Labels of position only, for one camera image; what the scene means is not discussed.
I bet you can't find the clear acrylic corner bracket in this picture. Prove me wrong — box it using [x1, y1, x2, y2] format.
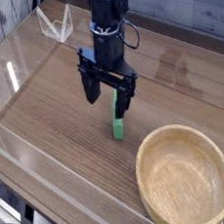
[36, 5, 73, 43]

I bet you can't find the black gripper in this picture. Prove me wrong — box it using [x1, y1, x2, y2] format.
[76, 19, 139, 119]

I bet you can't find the clear acrylic enclosure wall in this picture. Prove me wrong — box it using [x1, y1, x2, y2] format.
[0, 123, 156, 224]

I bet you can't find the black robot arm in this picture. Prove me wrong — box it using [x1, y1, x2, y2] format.
[77, 0, 139, 119]

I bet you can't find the wooden bowl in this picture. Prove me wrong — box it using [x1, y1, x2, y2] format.
[135, 124, 224, 224]

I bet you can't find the green rectangular stick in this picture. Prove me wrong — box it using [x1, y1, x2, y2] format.
[112, 90, 124, 140]

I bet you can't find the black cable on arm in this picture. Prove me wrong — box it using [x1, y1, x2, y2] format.
[116, 14, 142, 52]

